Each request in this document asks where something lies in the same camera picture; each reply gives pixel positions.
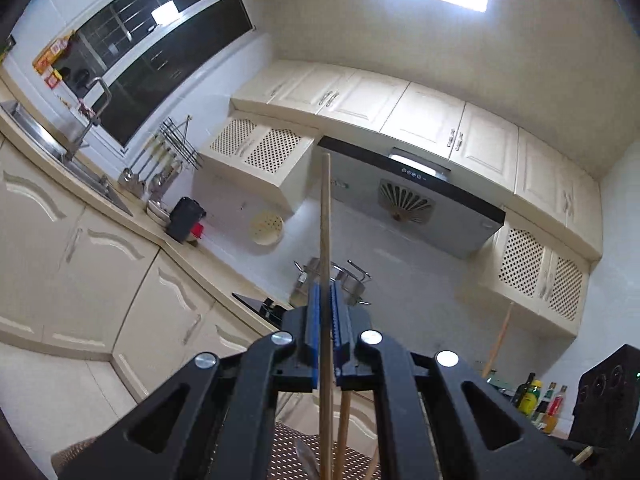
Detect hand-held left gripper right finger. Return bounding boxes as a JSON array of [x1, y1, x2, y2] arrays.
[[330, 282, 587, 480]]

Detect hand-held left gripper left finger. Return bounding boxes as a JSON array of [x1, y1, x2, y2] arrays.
[[60, 285, 321, 480]]

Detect slim wooden chopstick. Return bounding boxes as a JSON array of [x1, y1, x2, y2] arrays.
[[481, 302, 515, 380], [318, 152, 334, 480], [335, 393, 351, 480]]

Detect red label sauce bottle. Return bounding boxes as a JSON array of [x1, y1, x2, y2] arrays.
[[542, 384, 570, 434]]

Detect black gas stove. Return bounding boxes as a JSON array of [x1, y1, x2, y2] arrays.
[[231, 292, 296, 324]]

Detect dark sauce bottle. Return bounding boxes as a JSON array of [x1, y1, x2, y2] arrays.
[[532, 382, 557, 424]]

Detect stainless steel steamer pot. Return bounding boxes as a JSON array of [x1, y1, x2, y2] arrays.
[[292, 257, 374, 309]]

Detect dark olive oil bottle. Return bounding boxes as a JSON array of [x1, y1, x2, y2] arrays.
[[512, 372, 536, 407]]

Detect brown polka dot tablecloth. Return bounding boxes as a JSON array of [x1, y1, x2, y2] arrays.
[[51, 420, 382, 480]]

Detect large cream lattice cabinet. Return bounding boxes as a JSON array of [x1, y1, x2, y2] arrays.
[[474, 207, 591, 339]]

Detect range hood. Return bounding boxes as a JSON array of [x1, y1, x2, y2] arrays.
[[315, 134, 506, 261]]

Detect black electric kettle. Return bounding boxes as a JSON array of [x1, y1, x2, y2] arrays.
[[166, 196, 206, 244]]

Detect small cream lattice cabinet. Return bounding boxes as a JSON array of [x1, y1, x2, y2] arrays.
[[192, 114, 321, 216]]

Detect stacked white plates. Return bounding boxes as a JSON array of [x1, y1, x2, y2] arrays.
[[146, 199, 171, 224]]

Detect cream upper cabinet row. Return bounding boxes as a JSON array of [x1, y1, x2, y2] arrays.
[[229, 58, 604, 261]]

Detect stainless steel sink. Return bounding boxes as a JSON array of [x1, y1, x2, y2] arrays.
[[0, 99, 134, 217]]

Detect metal kitchen faucet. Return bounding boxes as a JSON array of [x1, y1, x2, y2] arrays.
[[62, 77, 114, 162]]

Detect dark kitchen window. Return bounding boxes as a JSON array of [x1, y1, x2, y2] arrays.
[[52, 0, 254, 147]]

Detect orange dish soap bottle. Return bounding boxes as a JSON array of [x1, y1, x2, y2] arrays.
[[32, 29, 76, 77]]

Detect metal skimmer cream handle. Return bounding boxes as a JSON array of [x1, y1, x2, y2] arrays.
[[150, 157, 184, 201]]

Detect metal spatula cream handle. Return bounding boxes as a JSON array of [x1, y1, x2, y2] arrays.
[[142, 152, 171, 196]]

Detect metal wall utensil rack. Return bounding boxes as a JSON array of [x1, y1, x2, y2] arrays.
[[158, 114, 205, 171]]

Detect metal ladle cream handle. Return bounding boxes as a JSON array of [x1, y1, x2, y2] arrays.
[[118, 140, 154, 184]]

